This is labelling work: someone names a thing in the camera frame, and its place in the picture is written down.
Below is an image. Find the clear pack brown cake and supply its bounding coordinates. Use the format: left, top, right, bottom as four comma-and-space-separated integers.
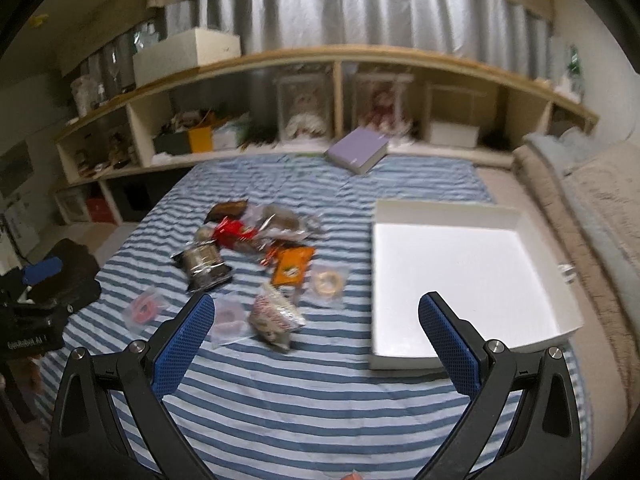
241, 204, 324, 243

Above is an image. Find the brown chocolate wafer packet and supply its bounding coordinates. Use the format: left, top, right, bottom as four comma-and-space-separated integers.
205, 200, 248, 223

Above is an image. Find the light blue quilt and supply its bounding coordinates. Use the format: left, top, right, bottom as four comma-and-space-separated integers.
525, 128, 639, 334

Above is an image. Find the white shallow box tray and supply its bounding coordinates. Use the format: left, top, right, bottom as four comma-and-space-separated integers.
370, 200, 584, 370

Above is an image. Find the green glass bottle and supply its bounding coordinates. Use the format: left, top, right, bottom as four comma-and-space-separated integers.
567, 44, 584, 98

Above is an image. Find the small white box in shelf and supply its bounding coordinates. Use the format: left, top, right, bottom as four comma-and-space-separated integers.
427, 120, 480, 148

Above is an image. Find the orange snack packet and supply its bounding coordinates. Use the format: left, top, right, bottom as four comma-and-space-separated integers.
271, 246, 314, 287

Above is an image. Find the doll in clear case left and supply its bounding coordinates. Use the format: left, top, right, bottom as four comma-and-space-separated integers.
274, 72, 332, 144

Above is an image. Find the doll in clear case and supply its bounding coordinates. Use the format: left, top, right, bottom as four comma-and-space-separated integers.
352, 72, 413, 139
274, 72, 332, 144

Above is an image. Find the orange striped stick packet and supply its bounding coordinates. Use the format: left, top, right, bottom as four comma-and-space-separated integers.
259, 240, 290, 266

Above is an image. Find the doll in clear case right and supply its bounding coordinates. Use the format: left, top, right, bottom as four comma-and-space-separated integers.
352, 72, 413, 139

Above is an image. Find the yellow box on shelf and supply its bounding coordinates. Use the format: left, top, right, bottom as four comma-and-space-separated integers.
188, 126, 214, 154

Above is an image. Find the blue white striped bedsheet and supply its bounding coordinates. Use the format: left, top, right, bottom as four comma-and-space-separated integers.
64, 155, 490, 479

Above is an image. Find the grey curtain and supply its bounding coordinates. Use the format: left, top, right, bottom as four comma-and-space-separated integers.
57, 0, 553, 79

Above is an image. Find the white red patterned snack packet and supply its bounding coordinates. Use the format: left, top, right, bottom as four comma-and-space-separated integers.
248, 283, 306, 352

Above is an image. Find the pink donut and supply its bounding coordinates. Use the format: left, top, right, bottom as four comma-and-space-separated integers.
122, 287, 168, 334

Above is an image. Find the wooden headboard shelf unit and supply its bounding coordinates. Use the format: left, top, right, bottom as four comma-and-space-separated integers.
52, 44, 600, 226

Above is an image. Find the white storage box on shelf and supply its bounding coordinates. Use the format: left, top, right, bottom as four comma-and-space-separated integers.
132, 27, 242, 87

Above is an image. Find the dark foil biscuit pack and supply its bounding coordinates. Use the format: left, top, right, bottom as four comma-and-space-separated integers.
171, 240, 233, 292

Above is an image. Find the tissue box on shelf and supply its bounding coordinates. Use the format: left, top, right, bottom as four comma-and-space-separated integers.
212, 118, 250, 151

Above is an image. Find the beige fleece blanket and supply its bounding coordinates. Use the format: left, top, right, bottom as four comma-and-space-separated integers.
514, 136, 639, 412

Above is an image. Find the beige donut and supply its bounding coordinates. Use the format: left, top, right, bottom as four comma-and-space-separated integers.
305, 262, 349, 309

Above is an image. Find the purple book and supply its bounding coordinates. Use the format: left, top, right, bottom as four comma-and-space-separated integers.
326, 127, 388, 174

